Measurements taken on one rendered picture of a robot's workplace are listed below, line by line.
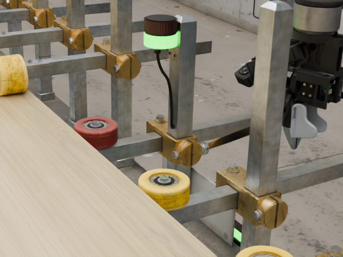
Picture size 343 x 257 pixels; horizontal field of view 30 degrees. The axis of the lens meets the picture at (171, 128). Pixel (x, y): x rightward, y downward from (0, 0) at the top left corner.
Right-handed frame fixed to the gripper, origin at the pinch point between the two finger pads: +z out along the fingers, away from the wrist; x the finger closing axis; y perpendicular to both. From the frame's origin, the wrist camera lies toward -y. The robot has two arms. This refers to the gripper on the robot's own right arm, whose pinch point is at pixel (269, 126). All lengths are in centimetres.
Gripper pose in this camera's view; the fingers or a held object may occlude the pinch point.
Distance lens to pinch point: 142.7
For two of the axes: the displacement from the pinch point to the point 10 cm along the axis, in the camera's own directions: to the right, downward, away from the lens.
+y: 8.6, -1.9, 4.8
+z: -0.1, 9.2, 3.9
